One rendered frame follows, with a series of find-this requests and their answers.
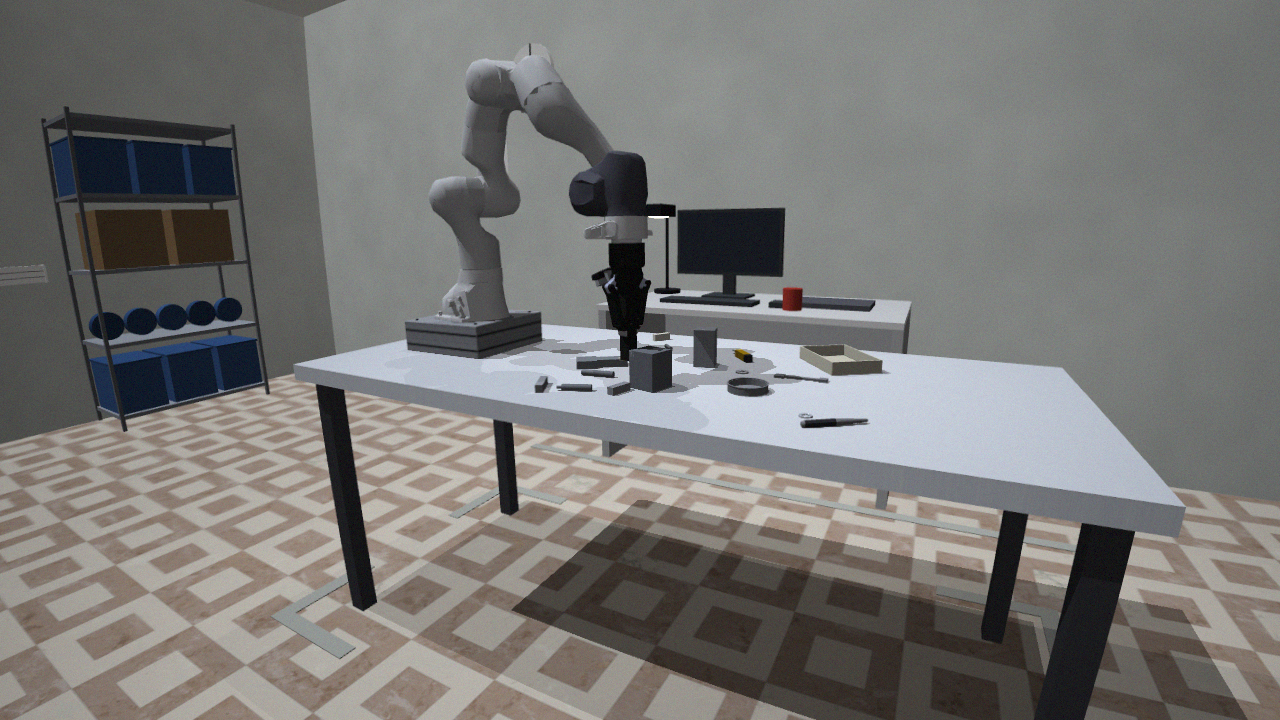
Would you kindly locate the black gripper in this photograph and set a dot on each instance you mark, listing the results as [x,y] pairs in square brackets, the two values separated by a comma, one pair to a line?
[626,293]

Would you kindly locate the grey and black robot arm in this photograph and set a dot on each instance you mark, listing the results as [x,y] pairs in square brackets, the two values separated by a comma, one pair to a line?
[616,184]

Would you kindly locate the shallow beige rectangular tray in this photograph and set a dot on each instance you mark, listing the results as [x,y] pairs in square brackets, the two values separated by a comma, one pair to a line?
[845,360]

